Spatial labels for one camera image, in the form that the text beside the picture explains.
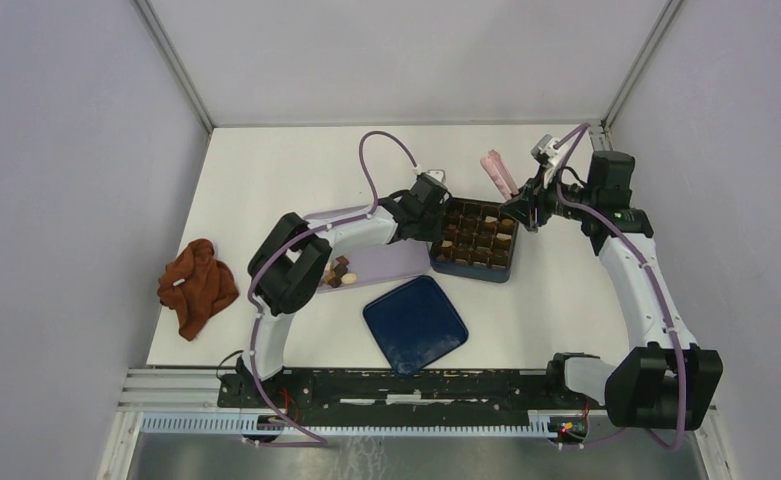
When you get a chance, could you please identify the purple chocolate tray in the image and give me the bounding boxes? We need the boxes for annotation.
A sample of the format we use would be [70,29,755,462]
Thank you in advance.
[317,240,431,294]

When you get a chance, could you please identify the blue tin lid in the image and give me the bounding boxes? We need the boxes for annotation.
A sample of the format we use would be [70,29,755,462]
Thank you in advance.
[362,275,469,377]

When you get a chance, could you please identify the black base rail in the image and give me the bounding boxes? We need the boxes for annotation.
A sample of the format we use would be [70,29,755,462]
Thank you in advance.
[217,368,605,431]

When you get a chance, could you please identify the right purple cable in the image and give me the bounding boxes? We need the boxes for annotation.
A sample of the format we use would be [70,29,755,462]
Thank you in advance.
[552,123,688,452]

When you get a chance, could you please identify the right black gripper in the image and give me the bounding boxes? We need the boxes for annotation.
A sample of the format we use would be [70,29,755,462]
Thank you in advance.
[498,163,597,228]

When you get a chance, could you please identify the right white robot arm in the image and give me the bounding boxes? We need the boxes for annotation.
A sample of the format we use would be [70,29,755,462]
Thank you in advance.
[499,150,724,431]

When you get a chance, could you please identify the brown crumpled cloth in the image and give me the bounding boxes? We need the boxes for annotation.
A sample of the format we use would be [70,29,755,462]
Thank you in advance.
[157,238,239,341]

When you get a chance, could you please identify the blue tin chocolate box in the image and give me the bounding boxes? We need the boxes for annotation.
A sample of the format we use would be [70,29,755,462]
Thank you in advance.
[429,197,518,284]

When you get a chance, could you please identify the white oval chocolate bottom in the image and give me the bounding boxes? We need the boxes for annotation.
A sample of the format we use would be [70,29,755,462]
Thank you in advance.
[340,273,358,285]

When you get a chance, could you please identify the pink tongs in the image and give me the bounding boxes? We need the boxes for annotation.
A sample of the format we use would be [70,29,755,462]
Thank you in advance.
[480,150,519,200]

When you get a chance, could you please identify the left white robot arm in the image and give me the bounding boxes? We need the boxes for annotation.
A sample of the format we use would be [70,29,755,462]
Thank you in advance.
[241,170,451,408]

